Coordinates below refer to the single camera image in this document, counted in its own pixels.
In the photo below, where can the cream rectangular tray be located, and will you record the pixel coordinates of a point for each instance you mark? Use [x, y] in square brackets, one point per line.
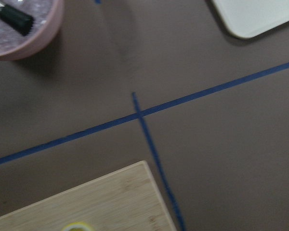
[245, 19]

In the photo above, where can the black brush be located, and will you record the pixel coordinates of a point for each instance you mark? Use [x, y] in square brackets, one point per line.
[16, 19]

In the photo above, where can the yellow lemon slice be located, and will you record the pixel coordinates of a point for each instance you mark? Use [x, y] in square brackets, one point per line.
[77, 226]

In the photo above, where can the pink bowl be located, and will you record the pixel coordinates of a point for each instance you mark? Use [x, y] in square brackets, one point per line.
[48, 15]

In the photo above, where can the wooden cutting board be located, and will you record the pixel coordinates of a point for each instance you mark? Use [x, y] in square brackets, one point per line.
[125, 200]

